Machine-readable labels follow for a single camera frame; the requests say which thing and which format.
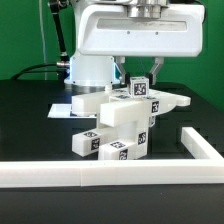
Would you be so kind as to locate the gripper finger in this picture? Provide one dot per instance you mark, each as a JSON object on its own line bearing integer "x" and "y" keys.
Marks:
{"x": 124, "y": 75}
{"x": 157, "y": 65}

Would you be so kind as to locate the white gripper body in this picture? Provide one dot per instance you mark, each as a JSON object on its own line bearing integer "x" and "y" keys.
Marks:
{"x": 108, "y": 30}

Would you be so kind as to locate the small white tag cube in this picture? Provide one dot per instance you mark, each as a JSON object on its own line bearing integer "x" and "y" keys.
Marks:
{"x": 139, "y": 87}

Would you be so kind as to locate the white chair seat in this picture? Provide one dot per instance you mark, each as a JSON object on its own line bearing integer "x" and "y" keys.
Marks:
{"x": 136, "y": 131}

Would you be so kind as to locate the white chair back frame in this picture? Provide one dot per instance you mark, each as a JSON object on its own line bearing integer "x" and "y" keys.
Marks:
{"x": 117, "y": 107}

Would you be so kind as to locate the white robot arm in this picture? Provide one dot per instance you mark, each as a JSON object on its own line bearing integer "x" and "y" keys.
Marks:
{"x": 94, "y": 72}

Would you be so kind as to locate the white marker sheet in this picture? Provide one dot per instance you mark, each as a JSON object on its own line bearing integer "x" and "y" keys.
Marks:
{"x": 65, "y": 111}

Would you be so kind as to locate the white L-shaped fence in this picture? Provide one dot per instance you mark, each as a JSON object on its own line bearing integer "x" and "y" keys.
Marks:
{"x": 206, "y": 166}

